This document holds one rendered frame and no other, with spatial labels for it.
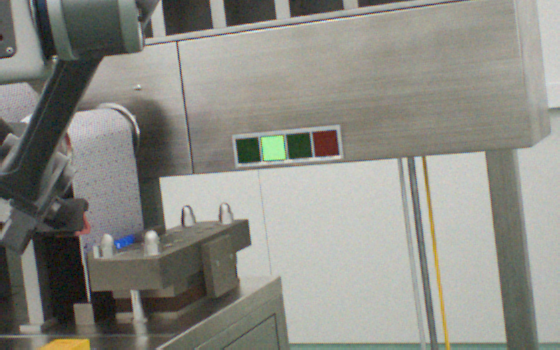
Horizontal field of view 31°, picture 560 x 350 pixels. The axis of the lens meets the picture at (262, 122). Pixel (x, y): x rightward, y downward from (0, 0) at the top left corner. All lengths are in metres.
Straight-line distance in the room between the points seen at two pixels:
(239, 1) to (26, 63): 1.38
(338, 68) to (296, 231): 2.70
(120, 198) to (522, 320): 0.89
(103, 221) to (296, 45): 0.54
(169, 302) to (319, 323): 2.86
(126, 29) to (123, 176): 1.27
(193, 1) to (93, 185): 0.51
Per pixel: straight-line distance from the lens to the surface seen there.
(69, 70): 1.26
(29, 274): 2.11
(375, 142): 2.12
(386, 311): 4.72
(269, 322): 2.24
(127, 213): 2.22
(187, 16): 2.36
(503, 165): 2.22
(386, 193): 4.60
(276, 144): 2.19
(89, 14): 0.97
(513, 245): 2.25
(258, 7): 2.28
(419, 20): 2.08
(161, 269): 1.95
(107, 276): 2.01
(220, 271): 2.12
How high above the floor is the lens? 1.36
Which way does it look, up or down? 3 degrees down
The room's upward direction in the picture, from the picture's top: 7 degrees counter-clockwise
